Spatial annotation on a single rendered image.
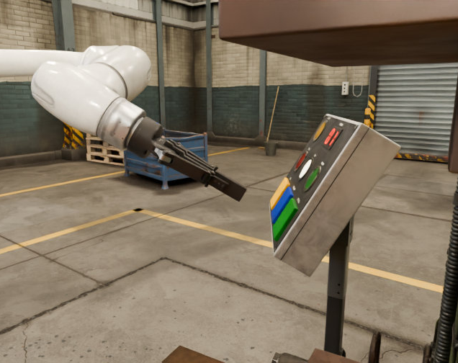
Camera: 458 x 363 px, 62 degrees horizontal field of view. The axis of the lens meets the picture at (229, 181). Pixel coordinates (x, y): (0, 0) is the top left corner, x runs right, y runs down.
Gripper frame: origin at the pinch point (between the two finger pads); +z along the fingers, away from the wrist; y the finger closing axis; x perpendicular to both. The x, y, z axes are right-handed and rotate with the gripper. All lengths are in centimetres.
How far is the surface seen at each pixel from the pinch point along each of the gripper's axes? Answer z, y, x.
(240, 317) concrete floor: 51, -124, -94
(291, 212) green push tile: 12.5, 3.4, 2.6
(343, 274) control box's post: 32.3, -7.0, -5.9
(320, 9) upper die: -3, 56, 22
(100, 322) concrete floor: -17, -114, -133
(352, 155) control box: 15.1, 7.1, 17.2
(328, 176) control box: 13.6, 7.0, 12.1
